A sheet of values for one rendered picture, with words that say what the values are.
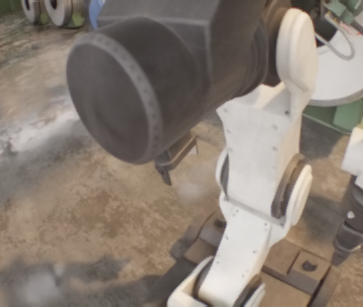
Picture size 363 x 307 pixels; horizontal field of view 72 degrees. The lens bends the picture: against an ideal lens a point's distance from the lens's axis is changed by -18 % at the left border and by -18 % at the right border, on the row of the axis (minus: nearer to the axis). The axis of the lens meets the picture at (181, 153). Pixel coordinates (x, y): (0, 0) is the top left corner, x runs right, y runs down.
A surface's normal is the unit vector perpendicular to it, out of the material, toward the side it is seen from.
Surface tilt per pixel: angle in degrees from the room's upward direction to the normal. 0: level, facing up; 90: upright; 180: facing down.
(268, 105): 35
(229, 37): 90
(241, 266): 60
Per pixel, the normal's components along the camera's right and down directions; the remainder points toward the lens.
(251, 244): -0.59, 0.07
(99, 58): -0.63, 0.53
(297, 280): -0.51, -0.18
